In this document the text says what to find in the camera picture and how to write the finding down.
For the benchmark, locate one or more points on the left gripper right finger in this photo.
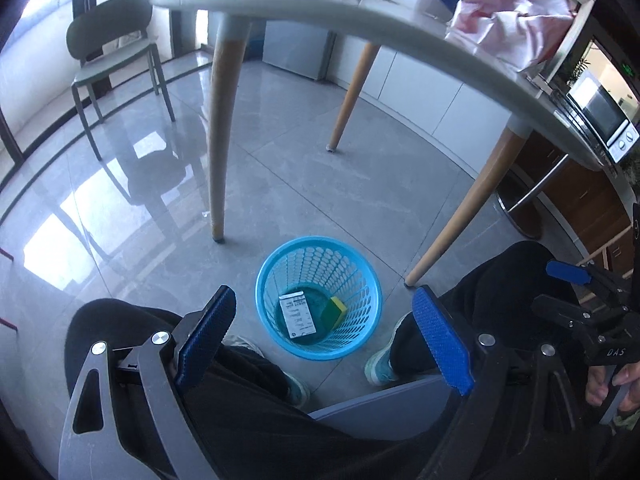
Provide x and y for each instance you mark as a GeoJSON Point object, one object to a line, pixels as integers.
{"type": "Point", "coordinates": [447, 348]}

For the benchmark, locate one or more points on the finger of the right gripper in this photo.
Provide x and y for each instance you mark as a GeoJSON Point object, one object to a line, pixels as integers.
{"type": "Point", "coordinates": [576, 275]}

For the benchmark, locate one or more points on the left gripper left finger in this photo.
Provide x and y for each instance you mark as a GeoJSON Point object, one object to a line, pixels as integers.
{"type": "Point", "coordinates": [199, 336]}

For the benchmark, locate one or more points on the white printed cardboard box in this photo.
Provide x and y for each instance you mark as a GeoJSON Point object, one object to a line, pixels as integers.
{"type": "Point", "coordinates": [297, 315]}

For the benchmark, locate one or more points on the yellow green sponge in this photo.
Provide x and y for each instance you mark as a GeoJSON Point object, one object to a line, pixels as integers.
{"type": "Point", "coordinates": [333, 313]}

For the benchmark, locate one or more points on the pink white bag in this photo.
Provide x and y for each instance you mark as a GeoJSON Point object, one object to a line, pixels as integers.
{"type": "Point", "coordinates": [520, 33]}

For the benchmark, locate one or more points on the person right hand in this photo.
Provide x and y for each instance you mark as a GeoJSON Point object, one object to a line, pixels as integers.
{"type": "Point", "coordinates": [597, 386]}

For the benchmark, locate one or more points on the blue plastic waste basket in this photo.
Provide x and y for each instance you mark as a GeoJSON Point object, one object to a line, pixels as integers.
{"type": "Point", "coordinates": [321, 267]}

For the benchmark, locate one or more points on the white microwave on sideboard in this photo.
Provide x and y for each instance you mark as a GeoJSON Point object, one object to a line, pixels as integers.
{"type": "Point", "coordinates": [606, 118]}

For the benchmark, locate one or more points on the round white table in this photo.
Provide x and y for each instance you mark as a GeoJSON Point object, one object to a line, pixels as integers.
{"type": "Point", "coordinates": [425, 40]}

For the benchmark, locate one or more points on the silver refrigerator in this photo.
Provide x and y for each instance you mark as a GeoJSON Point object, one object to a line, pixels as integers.
{"type": "Point", "coordinates": [300, 49]}

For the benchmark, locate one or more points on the dark green chair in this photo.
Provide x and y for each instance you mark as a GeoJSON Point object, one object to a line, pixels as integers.
{"type": "Point", "coordinates": [105, 39]}

